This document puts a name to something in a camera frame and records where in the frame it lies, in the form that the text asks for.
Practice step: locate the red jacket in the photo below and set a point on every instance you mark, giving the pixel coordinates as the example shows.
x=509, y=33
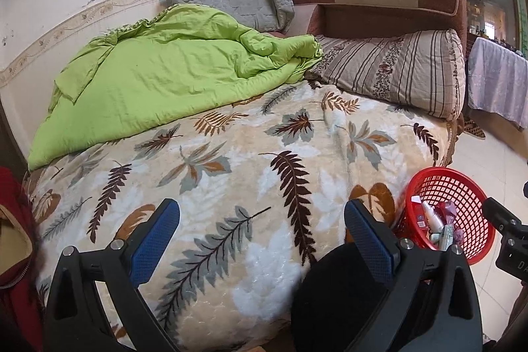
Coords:
x=12, y=191

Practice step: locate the leaf printed blanket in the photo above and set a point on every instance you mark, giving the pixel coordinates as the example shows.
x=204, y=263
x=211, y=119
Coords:
x=247, y=170

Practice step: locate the white plastic bottle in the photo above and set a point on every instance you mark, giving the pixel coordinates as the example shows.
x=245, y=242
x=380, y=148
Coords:
x=434, y=218

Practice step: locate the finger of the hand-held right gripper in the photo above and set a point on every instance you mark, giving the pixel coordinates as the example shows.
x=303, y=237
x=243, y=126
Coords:
x=499, y=214

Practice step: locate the striped floral pillow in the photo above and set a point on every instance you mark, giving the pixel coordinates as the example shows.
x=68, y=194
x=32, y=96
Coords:
x=392, y=67

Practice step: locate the green quilt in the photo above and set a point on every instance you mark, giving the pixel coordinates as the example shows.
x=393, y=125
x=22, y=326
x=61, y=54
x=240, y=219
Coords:
x=144, y=80

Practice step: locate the brown upholstered headboard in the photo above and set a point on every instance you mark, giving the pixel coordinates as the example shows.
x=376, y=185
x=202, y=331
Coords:
x=371, y=18

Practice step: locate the lavender tablecloth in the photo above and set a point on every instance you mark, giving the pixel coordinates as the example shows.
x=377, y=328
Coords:
x=495, y=80

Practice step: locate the brown patterned slipper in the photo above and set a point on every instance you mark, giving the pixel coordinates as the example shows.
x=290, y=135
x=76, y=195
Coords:
x=474, y=129

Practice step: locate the red plastic basket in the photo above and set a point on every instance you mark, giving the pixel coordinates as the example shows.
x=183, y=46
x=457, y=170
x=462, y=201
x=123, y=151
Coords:
x=453, y=187

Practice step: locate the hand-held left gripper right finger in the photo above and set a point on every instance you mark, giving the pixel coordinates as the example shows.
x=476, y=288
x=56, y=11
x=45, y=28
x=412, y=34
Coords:
x=371, y=240

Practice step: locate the purple plastic wrapper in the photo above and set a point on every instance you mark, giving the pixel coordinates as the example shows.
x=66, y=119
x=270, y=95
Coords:
x=450, y=208

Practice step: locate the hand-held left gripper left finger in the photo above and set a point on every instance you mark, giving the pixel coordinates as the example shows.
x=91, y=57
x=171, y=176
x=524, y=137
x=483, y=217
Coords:
x=156, y=240

